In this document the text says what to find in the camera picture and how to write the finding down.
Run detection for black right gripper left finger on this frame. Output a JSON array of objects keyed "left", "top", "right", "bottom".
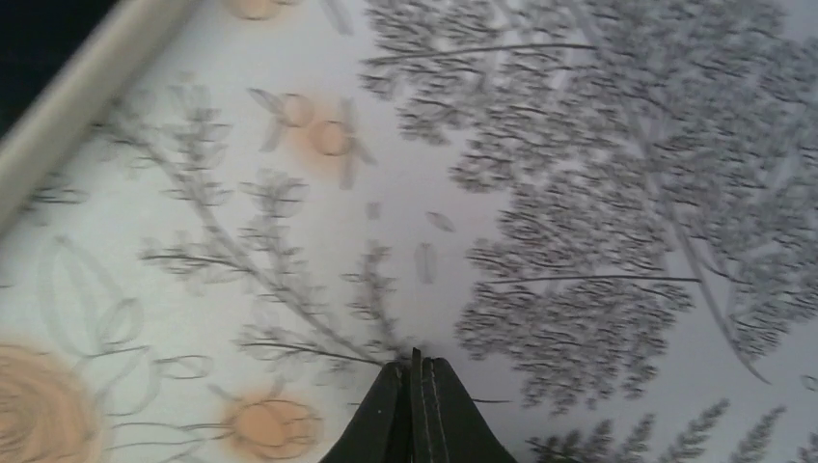
[{"left": 320, "top": 362, "right": 409, "bottom": 463}]

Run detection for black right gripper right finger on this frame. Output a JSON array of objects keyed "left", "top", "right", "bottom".
[{"left": 410, "top": 348, "right": 515, "bottom": 463}]

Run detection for floral patterned table mat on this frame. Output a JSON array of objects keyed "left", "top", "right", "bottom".
[{"left": 1, "top": 1, "right": 817, "bottom": 462}]

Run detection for aluminium frame rail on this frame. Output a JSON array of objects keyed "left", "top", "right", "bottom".
[{"left": 1, "top": 0, "right": 198, "bottom": 230}]

